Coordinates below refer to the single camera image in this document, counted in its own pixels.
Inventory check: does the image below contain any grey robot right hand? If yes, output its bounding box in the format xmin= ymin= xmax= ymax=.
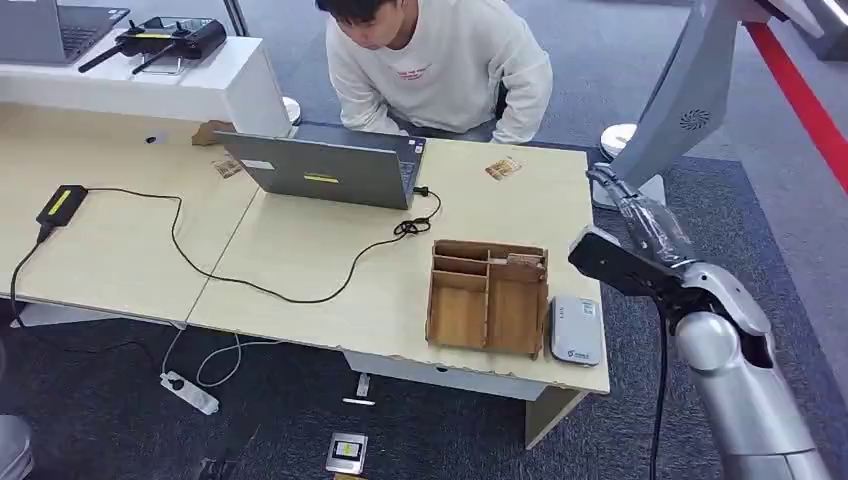
xmin=587 ymin=164 xmax=774 ymax=337

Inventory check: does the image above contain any white card reader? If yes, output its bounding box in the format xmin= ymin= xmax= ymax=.
xmin=548 ymin=294 xmax=605 ymax=368

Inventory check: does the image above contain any brown printed card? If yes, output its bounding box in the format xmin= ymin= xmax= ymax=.
xmin=211 ymin=156 xmax=244 ymax=181
xmin=484 ymin=156 xmax=524 ymax=183

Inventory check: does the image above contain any wooden compartment box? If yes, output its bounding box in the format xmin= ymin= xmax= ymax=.
xmin=425 ymin=239 xmax=551 ymax=361

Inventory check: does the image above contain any person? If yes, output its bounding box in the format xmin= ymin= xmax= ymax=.
xmin=315 ymin=0 xmax=555 ymax=146

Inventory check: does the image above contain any pale wooden desk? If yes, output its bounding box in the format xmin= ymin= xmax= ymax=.
xmin=0 ymin=101 xmax=612 ymax=452

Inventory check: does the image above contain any small grey framed card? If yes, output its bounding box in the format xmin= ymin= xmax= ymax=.
xmin=324 ymin=431 xmax=370 ymax=476

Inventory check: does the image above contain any grey open laptop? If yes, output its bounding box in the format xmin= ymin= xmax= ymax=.
xmin=215 ymin=122 xmax=428 ymax=212

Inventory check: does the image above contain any brown cardboard piece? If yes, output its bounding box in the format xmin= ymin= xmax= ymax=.
xmin=190 ymin=119 xmax=237 ymax=148

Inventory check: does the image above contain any white power strip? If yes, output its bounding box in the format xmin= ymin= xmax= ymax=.
xmin=158 ymin=370 xmax=221 ymax=417

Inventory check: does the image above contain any white counter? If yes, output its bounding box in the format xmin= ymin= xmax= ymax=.
xmin=0 ymin=26 xmax=294 ymax=139

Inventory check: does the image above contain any black remote controller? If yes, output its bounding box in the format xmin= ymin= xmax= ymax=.
xmin=77 ymin=15 xmax=229 ymax=76

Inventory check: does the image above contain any black power adapter yellow label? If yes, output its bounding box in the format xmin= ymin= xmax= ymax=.
xmin=34 ymin=184 xmax=90 ymax=231

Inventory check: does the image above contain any dark grey laptop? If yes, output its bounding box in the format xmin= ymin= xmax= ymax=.
xmin=0 ymin=0 xmax=132 ymax=66

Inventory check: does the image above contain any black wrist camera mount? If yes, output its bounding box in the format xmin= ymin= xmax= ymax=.
xmin=567 ymin=228 xmax=678 ymax=305

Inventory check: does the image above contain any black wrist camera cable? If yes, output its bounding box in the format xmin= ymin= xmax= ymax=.
xmin=647 ymin=298 xmax=672 ymax=480

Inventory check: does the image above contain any black laptop charger cable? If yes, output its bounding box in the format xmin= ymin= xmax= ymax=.
xmin=84 ymin=186 xmax=444 ymax=307

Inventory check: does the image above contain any white bracket piece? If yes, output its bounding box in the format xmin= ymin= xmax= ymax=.
xmin=341 ymin=372 xmax=377 ymax=408

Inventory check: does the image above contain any white power cable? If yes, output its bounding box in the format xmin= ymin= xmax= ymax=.
xmin=160 ymin=323 xmax=281 ymax=390

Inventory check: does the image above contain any black post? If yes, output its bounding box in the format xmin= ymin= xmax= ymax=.
xmin=221 ymin=0 xmax=251 ymax=38

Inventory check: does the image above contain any black mains cable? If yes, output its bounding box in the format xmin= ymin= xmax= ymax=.
xmin=7 ymin=223 xmax=167 ymax=380

